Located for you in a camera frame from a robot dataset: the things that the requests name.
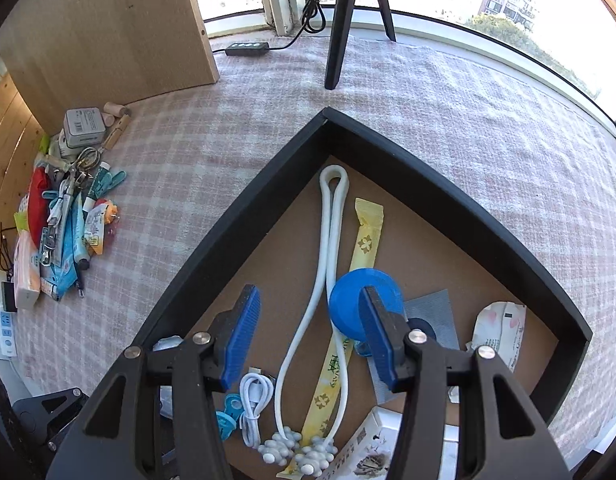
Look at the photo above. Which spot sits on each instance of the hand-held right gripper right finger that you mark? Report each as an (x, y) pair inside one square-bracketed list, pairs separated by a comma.
[(380, 345)]

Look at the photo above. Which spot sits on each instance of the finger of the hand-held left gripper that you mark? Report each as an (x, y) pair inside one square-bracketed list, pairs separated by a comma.
[(43, 410)]

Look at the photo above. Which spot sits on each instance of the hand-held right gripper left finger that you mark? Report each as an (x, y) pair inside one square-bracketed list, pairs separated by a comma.
[(243, 340)]

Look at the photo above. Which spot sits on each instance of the blue round lid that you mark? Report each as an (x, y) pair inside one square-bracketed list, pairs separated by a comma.
[(345, 300)]

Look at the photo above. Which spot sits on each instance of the grey packet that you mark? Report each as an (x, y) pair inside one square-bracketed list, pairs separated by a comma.
[(438, 310)]

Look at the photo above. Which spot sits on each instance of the black tray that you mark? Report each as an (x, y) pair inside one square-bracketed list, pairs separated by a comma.
[(413, 220)]

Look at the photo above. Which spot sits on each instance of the orange tissue pack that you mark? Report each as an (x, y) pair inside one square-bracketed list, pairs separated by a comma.
[(27, 280)]

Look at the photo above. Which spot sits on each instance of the small blue clip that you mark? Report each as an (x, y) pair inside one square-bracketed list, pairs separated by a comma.
[(227, 417)]

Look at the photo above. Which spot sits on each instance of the white power strip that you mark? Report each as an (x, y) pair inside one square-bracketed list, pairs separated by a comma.
[(7, 332)]

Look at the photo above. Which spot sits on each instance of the yellow sachet strip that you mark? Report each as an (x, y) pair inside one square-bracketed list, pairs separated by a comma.
[(365, 245)]

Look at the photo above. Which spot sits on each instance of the white roller massager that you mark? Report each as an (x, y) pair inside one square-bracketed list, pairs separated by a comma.
[(278, 447)]

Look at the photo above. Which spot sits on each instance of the white heart-print packet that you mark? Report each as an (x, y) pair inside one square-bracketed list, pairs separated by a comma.
[(498, 330)]

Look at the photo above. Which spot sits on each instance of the grey power adapter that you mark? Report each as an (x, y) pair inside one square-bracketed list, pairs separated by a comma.
[(8, 296)]

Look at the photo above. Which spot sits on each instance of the blue printed packet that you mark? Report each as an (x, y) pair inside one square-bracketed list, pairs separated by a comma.
[(63, 275)]

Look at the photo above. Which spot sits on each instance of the blue tube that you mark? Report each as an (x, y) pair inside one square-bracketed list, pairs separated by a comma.
[(79, 240)]

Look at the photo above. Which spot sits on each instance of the red white coffee sachet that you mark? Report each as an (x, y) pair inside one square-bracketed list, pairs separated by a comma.
[(95, 230)]

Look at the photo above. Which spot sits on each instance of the red fabric pouch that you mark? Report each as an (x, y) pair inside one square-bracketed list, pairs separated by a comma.
[(37, 205)]

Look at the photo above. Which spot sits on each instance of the blue clothes peg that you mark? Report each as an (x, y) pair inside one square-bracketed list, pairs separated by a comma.
[(110, 178)]

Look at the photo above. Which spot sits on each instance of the metal eyelash curler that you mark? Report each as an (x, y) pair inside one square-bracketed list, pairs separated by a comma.
[(82, 162)]

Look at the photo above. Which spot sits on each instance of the plaid tablecloth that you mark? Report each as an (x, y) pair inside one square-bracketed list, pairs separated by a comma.
[(438, 110)]

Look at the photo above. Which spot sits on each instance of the small wooden tool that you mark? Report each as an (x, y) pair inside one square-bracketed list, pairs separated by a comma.
[(117, 127)]

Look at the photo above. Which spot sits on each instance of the pine wood panel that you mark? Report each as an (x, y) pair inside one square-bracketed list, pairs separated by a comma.
[(8, 160)]

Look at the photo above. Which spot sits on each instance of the white grey rectangular box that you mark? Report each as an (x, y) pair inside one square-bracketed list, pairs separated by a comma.
[(83, 127)]

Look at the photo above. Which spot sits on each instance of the black tripod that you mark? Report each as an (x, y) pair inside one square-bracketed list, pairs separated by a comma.
[(340, 35)]

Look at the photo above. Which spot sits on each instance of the light wooden board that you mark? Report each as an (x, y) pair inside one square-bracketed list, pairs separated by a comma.
[(103, 25)]

